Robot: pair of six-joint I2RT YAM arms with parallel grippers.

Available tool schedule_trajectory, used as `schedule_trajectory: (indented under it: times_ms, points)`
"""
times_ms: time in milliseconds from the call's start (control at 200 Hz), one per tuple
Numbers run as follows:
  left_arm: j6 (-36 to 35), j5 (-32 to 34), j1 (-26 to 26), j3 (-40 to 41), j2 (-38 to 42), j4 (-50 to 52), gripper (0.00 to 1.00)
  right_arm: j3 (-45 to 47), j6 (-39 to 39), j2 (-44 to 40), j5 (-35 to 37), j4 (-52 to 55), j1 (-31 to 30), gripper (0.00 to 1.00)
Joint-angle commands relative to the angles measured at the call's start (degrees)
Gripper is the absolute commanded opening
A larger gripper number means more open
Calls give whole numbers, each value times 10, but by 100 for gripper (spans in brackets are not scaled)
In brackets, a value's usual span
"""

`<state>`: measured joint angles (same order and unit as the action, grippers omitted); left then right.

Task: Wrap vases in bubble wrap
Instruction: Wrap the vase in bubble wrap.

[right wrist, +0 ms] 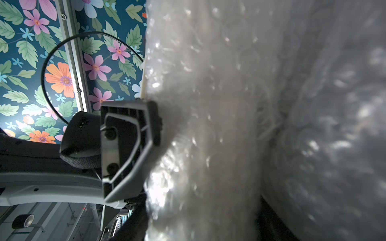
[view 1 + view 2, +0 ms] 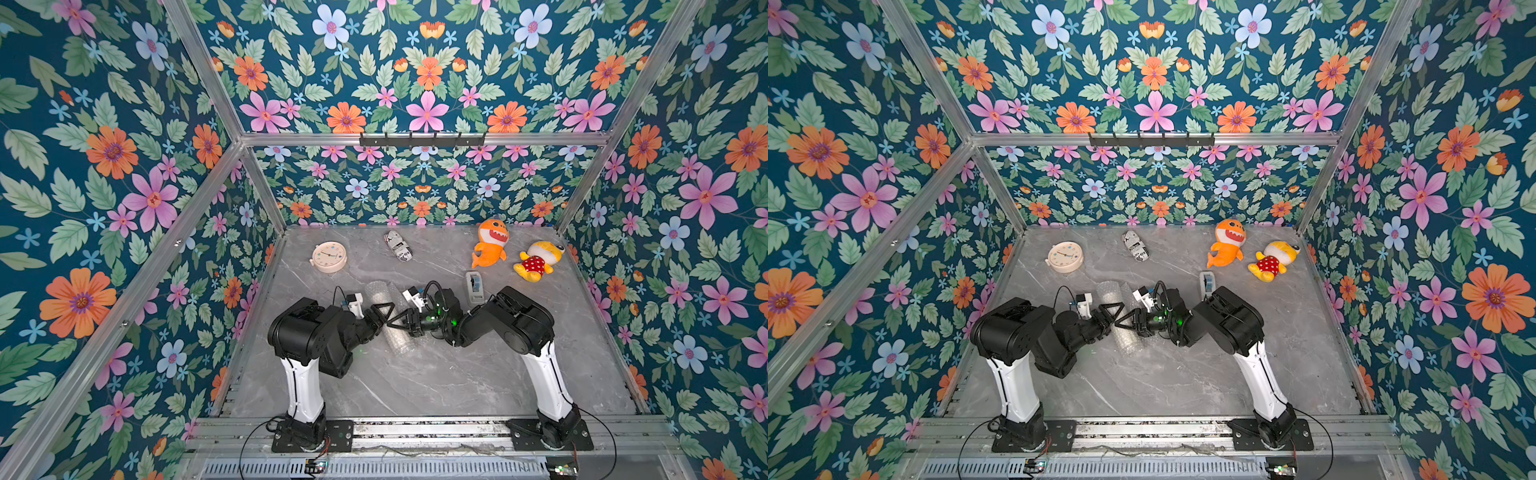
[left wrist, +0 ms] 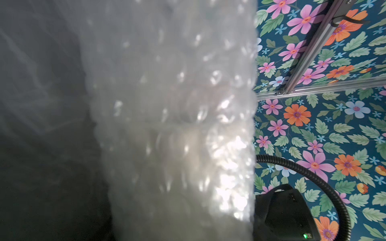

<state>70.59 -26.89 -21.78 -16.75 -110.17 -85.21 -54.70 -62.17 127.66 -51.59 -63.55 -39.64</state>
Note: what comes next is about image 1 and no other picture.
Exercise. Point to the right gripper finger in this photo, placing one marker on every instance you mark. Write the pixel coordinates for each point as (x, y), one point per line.
(130, 140)

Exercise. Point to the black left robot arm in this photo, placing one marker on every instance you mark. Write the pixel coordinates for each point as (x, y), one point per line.
(66, 172)

